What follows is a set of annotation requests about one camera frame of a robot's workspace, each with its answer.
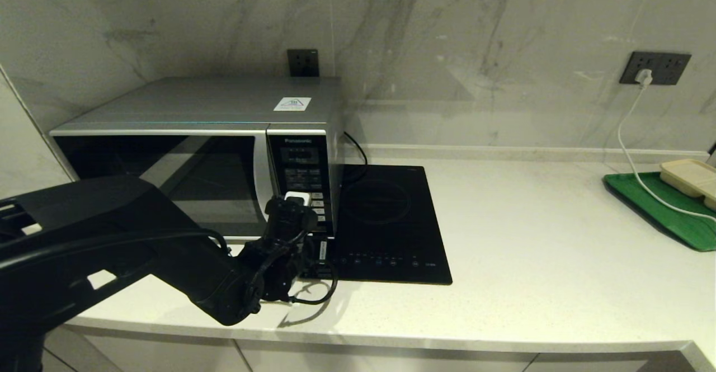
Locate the small black wall outlet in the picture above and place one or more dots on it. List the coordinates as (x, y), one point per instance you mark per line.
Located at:
(303, 62)

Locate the black induction cooktop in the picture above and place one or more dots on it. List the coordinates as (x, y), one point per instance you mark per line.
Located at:
(391, 210)

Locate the beige base cabinet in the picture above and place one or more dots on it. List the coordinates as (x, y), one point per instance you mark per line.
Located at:
(391, 363)

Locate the green plastic tray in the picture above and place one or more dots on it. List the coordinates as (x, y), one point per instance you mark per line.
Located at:
(671, 215)

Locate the beige lunch container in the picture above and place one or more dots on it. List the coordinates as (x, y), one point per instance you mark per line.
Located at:
(688, 176)

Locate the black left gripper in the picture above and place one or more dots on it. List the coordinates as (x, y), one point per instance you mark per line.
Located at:
(316, 257)

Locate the wide black wall outlet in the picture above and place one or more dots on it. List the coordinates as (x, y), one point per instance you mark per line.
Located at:
(668, 68)

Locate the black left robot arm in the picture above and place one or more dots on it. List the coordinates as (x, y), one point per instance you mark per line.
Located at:
(112, 232)

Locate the silver microwave oven body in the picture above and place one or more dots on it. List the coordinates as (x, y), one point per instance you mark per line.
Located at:
(224, 100)

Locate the white power plug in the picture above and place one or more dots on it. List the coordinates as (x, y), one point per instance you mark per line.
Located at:
(644, 76)

